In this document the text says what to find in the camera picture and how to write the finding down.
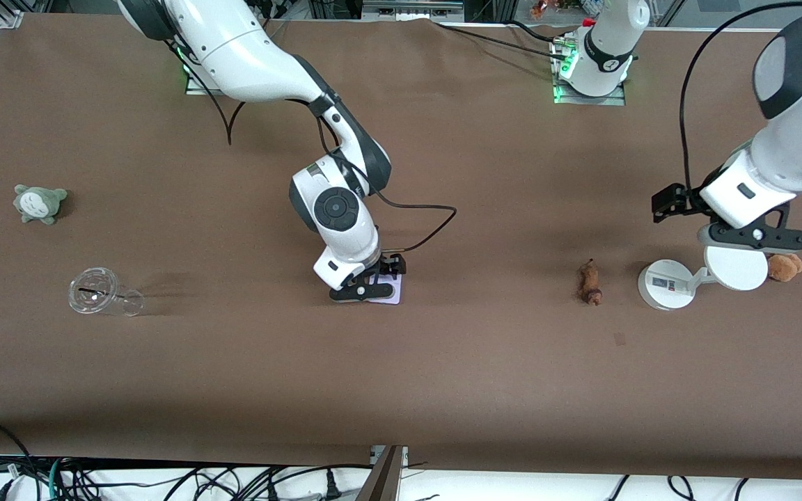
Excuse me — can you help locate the green grey plush toy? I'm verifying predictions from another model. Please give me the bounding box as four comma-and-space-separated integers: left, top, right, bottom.
13, 185, 68, 225

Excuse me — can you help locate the brown table cover sheet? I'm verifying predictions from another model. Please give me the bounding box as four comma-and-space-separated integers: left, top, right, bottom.
0, 14, 802, 481

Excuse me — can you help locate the lavender card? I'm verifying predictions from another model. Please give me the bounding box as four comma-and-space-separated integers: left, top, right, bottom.
363, 280, 402, 306

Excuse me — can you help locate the white round desk lamp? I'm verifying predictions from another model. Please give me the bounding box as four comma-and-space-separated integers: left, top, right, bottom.
638, 245, 769, 311

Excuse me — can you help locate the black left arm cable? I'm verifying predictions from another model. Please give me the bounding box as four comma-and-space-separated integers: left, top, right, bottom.
679, 0, 802, 199

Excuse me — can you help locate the aluminium post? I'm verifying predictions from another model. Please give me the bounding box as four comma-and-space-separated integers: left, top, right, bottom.
356, 445, 409, 501

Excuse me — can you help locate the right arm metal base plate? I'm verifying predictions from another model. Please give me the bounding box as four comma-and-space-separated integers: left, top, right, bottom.
185, 66, 226, 95

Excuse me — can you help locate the brown plush bear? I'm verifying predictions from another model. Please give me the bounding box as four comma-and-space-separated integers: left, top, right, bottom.
766, 252, 802, 283

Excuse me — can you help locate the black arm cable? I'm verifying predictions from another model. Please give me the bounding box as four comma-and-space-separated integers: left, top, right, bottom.
185, 42, 459, 255
679, 0, 802, 199

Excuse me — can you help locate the black cable on table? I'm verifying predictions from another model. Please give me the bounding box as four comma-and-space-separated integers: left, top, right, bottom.
432, 21, 569, 60

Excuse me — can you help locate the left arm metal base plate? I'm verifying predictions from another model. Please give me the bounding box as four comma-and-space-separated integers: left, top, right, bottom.
553, 38, 627, 106

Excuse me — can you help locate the teal cable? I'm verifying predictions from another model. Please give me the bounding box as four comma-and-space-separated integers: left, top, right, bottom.
48, 456, 66, 501

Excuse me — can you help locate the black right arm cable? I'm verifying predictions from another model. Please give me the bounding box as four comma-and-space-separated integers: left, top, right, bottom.
185, 42, 459, 255

